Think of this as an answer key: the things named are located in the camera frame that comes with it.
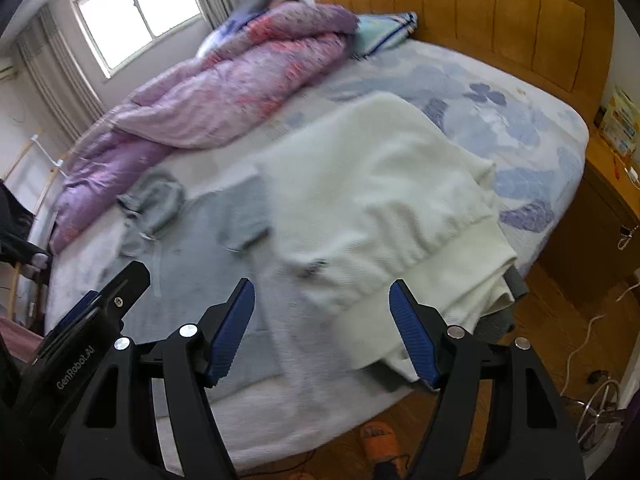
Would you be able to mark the grey blue pillows pile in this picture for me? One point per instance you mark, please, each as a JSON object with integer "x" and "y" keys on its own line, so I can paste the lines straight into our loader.
{"x": 244, "y": 13}

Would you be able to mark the black clothes on rack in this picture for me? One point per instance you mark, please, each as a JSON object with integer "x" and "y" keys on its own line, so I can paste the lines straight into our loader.
{"x": 15, "y": 225}

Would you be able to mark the white standing fan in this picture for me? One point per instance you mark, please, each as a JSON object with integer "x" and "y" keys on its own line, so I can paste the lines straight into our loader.
{"x": 599, "y": 415}

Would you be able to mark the white air conditioner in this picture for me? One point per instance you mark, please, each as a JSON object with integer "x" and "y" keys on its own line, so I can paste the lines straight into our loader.
{"x": 7, "y": 69}

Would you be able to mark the grey striped left curtain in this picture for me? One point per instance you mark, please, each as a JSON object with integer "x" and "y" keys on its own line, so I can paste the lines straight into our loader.
{"x": 42, "y": 51}

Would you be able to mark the wooden nightstand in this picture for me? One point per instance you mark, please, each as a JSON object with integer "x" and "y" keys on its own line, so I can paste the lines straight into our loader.
{"x": 596, "y": 244}

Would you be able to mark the purple floral quilt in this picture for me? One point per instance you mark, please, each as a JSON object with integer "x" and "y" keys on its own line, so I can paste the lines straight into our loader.
{"x": 199, "y": 104}

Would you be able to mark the grey zip hoodie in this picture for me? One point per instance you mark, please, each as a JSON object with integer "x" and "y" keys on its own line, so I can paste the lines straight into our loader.
{"x": 196, "y": 250}

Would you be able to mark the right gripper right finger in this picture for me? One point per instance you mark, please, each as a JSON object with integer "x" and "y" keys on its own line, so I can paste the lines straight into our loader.
{"x": 528, "y": 434}

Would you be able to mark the orange slipper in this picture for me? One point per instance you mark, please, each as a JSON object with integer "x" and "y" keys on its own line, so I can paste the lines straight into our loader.
{"x": 379, "y": 442}

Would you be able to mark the cream white knit sweater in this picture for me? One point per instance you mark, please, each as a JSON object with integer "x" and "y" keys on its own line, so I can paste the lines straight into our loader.
{"x": 372, "y": 193}

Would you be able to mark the wooden bed headboard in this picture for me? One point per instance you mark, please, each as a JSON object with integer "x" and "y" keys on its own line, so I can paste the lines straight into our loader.
{"x": 563, "y": 47}

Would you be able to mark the bedroom window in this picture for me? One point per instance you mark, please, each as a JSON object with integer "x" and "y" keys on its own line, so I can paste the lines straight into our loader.
{"x": 118, "y": 31}

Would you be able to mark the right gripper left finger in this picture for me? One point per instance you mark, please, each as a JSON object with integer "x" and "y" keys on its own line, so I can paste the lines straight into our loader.
{"x": 114, "y": 433}

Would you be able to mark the light blue striped pillow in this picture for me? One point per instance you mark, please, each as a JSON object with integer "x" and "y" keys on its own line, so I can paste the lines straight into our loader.
{"x": 380, "y": 32}

